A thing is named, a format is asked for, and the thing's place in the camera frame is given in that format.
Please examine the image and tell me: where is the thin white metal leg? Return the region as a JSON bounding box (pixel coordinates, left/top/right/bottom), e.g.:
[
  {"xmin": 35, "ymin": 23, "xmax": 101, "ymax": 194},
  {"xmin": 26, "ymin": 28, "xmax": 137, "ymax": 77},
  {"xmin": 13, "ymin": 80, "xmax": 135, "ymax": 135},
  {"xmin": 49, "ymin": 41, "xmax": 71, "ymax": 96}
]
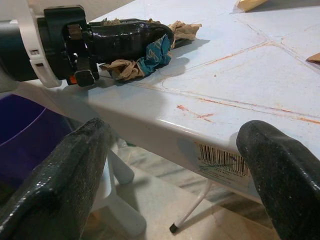
[{"xmin": 169, "ymin": 179, "xmax": 214, "ymax": 235}]

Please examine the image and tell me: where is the white plastic table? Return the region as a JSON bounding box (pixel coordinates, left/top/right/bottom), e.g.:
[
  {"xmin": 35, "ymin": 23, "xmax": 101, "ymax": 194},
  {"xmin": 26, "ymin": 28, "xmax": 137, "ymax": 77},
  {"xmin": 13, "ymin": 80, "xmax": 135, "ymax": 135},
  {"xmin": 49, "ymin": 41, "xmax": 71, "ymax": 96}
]
[{"xmin": 0, "ymin": 0, "xmax": 320, "ymax": 209}]

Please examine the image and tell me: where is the barcode sticker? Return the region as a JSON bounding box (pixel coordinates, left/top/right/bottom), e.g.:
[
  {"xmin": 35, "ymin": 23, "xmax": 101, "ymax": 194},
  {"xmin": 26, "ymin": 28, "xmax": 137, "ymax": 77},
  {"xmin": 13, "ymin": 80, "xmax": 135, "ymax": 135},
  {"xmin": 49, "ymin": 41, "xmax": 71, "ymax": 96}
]
[{"xmin": 196, "ymin": 141, "xmax": 251, "ymax": 179}]

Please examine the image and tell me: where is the crumpled brown paper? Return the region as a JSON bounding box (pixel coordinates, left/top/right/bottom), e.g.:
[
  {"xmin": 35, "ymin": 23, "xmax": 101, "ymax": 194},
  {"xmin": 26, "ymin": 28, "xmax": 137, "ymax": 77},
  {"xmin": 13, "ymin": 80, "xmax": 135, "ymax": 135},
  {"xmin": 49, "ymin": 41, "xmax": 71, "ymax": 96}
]
[{"xmin": 168, "ymin": 20, "xmax": 203, "ymax": 41}]

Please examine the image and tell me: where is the brown and blue wrapper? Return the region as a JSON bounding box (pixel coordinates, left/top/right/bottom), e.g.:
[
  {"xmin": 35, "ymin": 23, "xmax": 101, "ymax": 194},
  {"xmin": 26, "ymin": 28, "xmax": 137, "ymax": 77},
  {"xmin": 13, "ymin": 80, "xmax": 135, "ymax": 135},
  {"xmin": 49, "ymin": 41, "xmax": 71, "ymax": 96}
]
[{"xmin": 99, "ymin": 33, "xmax": 174, "ymax": 81}]

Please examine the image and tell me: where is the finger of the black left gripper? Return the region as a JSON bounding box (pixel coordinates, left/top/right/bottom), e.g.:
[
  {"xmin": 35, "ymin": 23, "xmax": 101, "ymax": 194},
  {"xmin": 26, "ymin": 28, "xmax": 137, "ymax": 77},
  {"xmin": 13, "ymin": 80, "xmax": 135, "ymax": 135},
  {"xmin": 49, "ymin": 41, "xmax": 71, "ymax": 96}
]
[
  {"xmin": 89, "ymin": 20, "xmax": 176, "ymax": 65},
  {"xmin": 87, "ymin": 18, "xmax": 162, "ymax": 28}
]

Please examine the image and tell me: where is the purple plastic bin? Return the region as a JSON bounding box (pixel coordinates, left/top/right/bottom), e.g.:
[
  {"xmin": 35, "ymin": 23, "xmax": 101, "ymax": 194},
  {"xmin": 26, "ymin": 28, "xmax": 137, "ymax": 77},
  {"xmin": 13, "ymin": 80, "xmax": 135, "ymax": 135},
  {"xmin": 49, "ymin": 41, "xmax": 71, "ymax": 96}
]
[{"xmin": 0, "ymin": 94, "xmax": 77, "ymax": 192}]

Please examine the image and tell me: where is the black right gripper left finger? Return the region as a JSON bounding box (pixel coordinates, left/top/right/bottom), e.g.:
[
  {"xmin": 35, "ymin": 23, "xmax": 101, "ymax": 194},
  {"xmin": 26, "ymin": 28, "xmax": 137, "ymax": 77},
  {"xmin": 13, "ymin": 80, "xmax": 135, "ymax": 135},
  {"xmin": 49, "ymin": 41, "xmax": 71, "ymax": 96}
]
[{"xmin": 0, "ymin": 117, "xmax": 113, "ymax": 240}]

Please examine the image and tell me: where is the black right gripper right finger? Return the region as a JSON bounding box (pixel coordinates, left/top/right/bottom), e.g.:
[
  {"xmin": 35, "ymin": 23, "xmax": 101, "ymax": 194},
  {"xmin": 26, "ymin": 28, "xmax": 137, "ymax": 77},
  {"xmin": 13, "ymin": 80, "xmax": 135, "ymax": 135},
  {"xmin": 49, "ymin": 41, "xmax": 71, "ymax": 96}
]
[{"xmin": 235, "ymin": 120, "xmax": 320, "ymax": 240}]

